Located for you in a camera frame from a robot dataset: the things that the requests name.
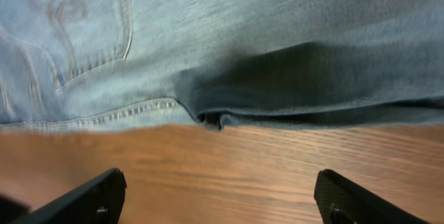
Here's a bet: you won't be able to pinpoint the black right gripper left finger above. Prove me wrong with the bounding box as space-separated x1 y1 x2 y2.
11 168 127 224

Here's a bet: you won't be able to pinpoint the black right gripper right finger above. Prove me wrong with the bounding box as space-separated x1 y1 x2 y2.
314 169 428 224

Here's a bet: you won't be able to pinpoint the blue denim jeans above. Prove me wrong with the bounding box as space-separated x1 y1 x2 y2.
1 0 443 132

